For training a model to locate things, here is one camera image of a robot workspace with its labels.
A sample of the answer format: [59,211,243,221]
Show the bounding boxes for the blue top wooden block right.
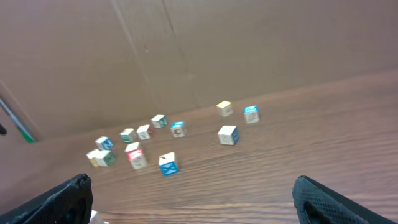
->
[244,105,259,124]

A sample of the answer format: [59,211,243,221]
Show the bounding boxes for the X marked wooden block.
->
[86,149,100,169]

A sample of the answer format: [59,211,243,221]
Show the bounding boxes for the green B wooden block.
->
[119,128,137,144]

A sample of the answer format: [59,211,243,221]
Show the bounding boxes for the blue X wooden block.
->
[159,152,179,177]

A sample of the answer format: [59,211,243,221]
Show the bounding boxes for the plain wooden block red side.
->
[136,124,154,140]

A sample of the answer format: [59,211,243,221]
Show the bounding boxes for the wooden block top centre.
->
[151,114,168,129]

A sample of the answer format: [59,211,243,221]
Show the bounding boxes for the green tipped pen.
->
[1,99,36,144]

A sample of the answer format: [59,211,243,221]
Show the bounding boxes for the yellow top wooden block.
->
[216,101,233,117]

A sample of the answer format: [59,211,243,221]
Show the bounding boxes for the blue sided wooden block left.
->
[95,136,114,150]

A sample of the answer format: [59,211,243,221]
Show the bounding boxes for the plain wooden block blue H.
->
[218,126,239,146]

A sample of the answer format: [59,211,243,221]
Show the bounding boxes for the green sided wooden block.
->
[95,150,116,167]

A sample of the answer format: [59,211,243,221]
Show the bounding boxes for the red three wooden block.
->
[127,149,147,170]

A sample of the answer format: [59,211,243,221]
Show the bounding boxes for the blue top wooden block middle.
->
[170,121,186,138]

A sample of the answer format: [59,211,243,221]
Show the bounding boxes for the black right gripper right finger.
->
[292,175,396,224]

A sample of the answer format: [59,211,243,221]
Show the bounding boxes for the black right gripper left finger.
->
[1,174,93,224]

